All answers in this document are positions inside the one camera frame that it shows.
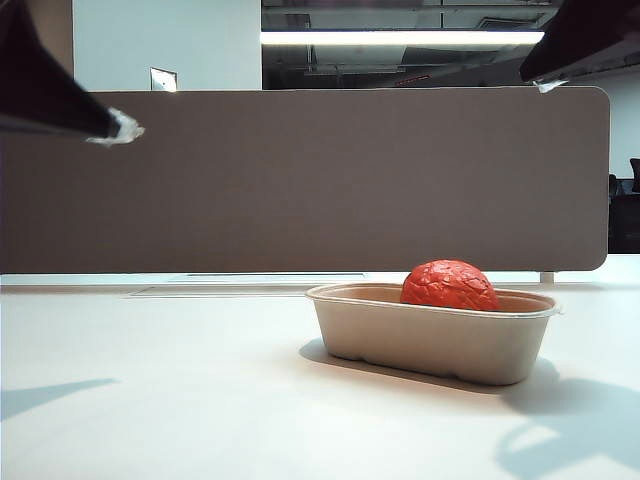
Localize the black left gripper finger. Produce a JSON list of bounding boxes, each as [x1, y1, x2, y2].
[[0, 0, 147, 148]]

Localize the grey-brown desk divider panel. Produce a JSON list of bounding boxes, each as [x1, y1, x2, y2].
[[0, 86, 612, 275]]

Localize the black office chair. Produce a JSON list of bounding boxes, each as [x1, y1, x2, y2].
[[608, 157, 640, 254]]

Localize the wrinkled orange fruit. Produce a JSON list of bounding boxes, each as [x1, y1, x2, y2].
[[399, 258, 501, 312]]

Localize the long white ceiling light strip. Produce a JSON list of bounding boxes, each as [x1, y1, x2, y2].
[[260, 30, 546, 46]]

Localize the beige round column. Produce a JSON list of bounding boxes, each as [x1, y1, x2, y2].
[[22, 0, 76, 86]]

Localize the white wall switch plate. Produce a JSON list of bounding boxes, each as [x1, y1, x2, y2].
[[149, 66, 180, 93]]

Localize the beige paper lunchbox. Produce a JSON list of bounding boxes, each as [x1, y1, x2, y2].
[[304, 282, 566, 387]]

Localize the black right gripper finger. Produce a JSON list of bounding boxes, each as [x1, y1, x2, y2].
[[518, 0, 640, 95]]

